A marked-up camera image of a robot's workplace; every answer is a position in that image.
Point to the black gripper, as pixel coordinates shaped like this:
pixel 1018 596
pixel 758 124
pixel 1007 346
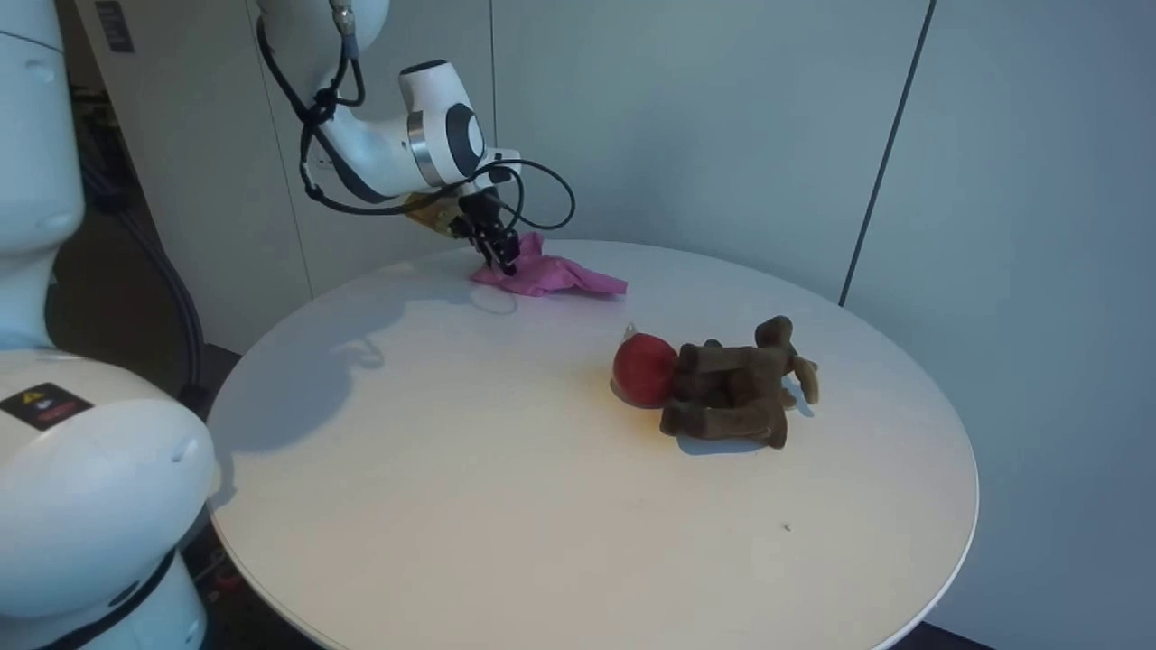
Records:
pixel 477 213

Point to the pink cloth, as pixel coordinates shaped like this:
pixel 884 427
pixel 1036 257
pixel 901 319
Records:
pixel 552 275

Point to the brown plush toy animal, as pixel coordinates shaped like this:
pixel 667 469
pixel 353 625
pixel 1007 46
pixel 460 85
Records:
pixel 736 388

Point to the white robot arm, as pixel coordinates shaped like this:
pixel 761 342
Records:
pixel 398 140

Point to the red plush ball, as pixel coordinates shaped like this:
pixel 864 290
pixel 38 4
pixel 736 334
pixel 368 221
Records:
pixel 642 366

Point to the yellowish wrist camera box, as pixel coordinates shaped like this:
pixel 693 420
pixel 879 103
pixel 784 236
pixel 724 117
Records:
pixel 430 211

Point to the dark wall sign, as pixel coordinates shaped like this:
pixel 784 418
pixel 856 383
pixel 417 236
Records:
pixel 113 28

